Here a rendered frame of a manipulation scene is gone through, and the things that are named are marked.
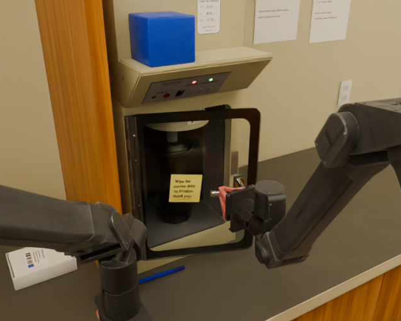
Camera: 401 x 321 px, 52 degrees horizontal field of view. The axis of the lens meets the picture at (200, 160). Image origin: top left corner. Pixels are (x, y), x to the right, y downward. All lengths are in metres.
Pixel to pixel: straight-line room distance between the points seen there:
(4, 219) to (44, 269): 0.73
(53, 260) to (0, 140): 0.40
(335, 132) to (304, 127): 1.44
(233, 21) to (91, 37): 0.37
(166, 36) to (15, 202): 0.47
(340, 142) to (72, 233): 0.33
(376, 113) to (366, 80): 1.69
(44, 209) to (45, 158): 0.89
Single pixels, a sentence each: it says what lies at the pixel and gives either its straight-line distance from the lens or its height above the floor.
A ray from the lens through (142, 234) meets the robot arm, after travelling 0.70.
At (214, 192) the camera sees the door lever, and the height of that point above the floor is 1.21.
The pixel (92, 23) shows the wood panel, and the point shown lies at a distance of 0.78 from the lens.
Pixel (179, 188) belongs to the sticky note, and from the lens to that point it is 1.00.
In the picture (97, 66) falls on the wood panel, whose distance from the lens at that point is 0.79.
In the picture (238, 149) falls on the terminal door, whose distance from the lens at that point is 0.99.
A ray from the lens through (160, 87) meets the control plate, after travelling 0.86.
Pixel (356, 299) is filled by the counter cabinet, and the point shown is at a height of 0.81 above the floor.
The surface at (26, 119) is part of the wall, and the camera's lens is 1.34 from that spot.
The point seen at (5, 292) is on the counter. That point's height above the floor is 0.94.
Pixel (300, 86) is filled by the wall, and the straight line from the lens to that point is 1.81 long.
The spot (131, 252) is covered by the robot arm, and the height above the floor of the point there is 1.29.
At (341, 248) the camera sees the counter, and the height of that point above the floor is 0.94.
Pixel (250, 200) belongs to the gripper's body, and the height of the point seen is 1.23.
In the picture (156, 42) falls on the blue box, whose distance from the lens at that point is 0.80.
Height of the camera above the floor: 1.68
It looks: 25 degrees down
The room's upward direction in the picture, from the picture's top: straight up
